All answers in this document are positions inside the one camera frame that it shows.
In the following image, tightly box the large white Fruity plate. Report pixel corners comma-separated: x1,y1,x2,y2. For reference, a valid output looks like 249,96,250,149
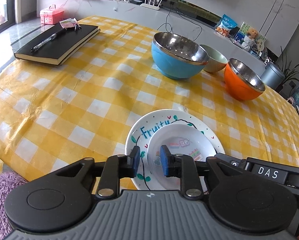
124,109,212,190

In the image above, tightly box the blue steel bowl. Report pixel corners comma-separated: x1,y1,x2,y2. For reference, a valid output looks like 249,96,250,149
151,32,210,80

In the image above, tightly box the orange steel bowl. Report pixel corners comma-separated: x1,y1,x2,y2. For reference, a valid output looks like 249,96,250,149
224,58,266,101

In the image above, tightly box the green ceramic bowl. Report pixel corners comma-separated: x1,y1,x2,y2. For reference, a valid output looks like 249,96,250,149
200,44,228,73

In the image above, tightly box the yellow checked tablecloth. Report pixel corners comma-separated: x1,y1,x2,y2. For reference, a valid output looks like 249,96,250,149
0,16,299,180

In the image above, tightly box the potted green plant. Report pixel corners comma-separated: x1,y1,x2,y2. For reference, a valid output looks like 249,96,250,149
275,47,299,93

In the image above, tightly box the grey trash can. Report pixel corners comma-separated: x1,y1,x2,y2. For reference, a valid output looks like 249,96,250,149
260,62,285,89

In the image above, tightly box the black notebook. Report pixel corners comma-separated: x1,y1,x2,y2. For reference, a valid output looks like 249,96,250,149
14,23,100,66

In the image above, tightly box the blue snack bag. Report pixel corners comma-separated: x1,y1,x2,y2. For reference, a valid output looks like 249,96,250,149
215,14,237,37

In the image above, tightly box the black pen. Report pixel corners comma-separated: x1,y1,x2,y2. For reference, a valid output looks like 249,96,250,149
31,28,66,53

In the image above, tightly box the green picture book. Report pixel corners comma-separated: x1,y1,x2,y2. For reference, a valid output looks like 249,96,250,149
234,22,266,54

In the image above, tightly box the pink tissue packet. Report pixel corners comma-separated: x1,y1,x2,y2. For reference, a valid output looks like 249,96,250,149
59,18,77,29

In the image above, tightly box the white wifi router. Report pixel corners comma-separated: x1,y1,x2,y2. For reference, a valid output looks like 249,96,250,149
140,0,163,10

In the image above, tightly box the teddy bear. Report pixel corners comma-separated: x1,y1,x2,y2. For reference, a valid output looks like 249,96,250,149
241,27,259,51

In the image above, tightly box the purple fluffy rug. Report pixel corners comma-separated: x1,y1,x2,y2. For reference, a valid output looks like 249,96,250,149
0,171,27,239

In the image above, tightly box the pink storage box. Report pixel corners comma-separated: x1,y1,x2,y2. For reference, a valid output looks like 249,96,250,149
40,4,64,25

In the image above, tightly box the black cable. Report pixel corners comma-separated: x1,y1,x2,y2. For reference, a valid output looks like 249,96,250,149
156,3,203,43

